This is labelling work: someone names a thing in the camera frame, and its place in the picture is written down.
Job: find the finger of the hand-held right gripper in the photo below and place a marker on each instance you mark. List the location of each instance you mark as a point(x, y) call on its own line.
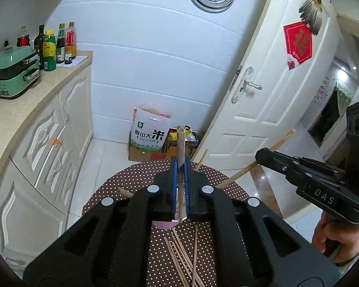
point(308, 178)
point(305, 163)

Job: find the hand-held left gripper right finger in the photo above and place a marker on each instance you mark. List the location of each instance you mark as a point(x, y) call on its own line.
point(188, 185)

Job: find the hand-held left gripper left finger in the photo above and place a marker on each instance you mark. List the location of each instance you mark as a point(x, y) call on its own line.
point(174, 185)

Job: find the pink paper cup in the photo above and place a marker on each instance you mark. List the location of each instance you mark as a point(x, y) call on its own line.
point(164, 224)

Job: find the light bamboo chopstick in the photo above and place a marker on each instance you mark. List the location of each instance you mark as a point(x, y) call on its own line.
point(126, 192)
point(201, 160)
point(242, 172)

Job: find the person's right hand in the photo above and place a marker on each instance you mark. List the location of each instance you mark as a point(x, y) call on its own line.
point(320, 236)

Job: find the cardboard box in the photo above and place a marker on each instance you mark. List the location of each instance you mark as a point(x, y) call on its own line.
point(143, 156)

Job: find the round polka-dot table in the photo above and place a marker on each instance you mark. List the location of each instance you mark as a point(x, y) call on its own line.
point(131, 175)

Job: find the white rice bag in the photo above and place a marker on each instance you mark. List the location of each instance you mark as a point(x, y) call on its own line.
point(149, 131)

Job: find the pile of wooden chopsticks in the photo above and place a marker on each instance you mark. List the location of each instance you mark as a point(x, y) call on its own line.
point(179, 254)

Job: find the green curtain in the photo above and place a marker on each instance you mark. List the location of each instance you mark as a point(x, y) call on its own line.
point(343, 91)

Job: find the white panel door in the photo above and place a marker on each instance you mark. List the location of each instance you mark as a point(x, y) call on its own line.
point(272, 65)

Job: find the red paper door decoration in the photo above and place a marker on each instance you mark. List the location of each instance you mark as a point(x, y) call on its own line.
point(297, 43)

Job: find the orange sticker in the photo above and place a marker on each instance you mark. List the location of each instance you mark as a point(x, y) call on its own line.
point(56, 141)

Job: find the white kitchen cabinet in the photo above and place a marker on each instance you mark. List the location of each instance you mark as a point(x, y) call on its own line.
point(48, 131)

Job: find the hanging feather fan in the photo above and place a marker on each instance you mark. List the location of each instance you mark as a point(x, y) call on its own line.
point(312, 15)

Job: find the white paper sheet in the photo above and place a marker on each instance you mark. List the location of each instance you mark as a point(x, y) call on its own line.
point(77, 60)

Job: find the small dark bottle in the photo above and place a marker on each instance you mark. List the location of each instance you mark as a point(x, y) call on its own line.
point(68, 58)

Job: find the red-label vinegar bottle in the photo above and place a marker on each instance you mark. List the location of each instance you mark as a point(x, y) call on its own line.
point(71, 40)

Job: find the dark bottle green label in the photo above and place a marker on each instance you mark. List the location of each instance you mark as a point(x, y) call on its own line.
point(60, 44)

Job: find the yellow-cap green bottle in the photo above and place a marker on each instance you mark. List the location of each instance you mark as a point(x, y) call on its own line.
point(49, 52)

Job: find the dark olive oil bottle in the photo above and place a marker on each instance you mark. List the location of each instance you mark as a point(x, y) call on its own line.
point(41, 47)

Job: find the green electric cooker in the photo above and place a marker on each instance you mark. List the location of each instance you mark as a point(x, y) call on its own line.
point(9, 71)

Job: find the white wall socket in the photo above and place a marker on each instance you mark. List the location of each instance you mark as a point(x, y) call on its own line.
point(1, 44)

